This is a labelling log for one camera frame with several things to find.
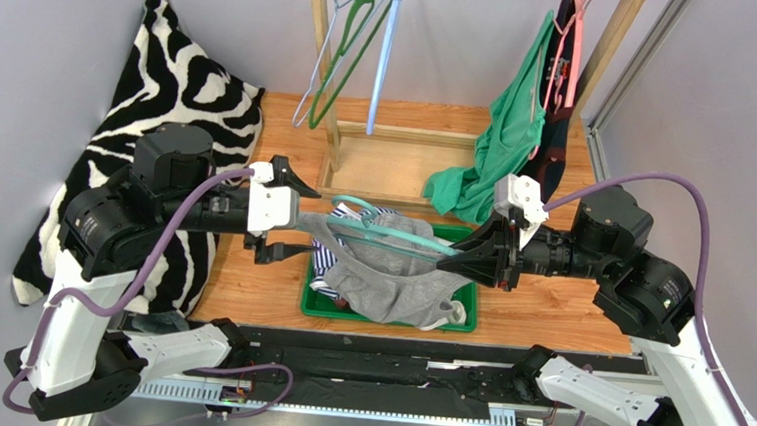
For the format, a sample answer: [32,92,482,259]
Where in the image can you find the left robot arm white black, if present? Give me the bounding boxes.
[4,123,316,421]

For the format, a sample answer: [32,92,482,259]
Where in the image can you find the green plastic hanger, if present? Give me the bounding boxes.
[306,0,398,136]

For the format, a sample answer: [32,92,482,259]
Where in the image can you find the wooden clothes rack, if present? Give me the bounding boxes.
[291,0,652,225]

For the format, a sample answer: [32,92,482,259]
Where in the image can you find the light blue plastic hanger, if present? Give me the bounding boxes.
[365,0,402,135]

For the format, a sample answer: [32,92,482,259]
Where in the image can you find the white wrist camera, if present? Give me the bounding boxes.
[246,161,300,237]
[492,173,550,250]

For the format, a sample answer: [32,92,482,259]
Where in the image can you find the pink wire hanger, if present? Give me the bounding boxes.
[528,11,565,160]

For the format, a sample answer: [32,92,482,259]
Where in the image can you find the green tank top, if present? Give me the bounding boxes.
[422,11,555,225]

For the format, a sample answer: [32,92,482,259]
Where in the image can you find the navy maroon tank top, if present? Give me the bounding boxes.
[532,0,588,207]

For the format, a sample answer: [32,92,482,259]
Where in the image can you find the red tank top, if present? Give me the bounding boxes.
[333,298,353,313]

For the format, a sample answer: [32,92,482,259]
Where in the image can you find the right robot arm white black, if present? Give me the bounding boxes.
[437,176,757,426]

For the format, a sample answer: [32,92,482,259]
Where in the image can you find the zebra print blanket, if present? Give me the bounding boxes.
[11,0,265,307]

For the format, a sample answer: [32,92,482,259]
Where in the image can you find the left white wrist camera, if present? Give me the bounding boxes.
[246,161,300,237]

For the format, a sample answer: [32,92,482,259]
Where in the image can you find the teal plastic hanger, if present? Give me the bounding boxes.
[327,194,459,256]

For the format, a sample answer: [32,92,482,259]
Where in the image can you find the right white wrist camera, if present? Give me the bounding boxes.
[492,173,550,250]

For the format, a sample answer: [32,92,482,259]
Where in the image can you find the blue white striped tank top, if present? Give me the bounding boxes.
[308,201,400,306]

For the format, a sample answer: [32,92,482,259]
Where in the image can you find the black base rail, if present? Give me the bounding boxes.
[124,315,676,426]

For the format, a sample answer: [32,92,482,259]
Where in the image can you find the light blue wire hanger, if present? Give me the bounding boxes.
[290,0,394,135]

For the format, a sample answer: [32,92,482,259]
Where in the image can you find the pink plastic hanger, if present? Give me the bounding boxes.
[545,0,591,123]

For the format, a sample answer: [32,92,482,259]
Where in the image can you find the grey tank top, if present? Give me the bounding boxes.
[291,205,479,333]

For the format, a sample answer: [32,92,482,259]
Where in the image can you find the green plastic tray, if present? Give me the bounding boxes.
[298,212,486,334]

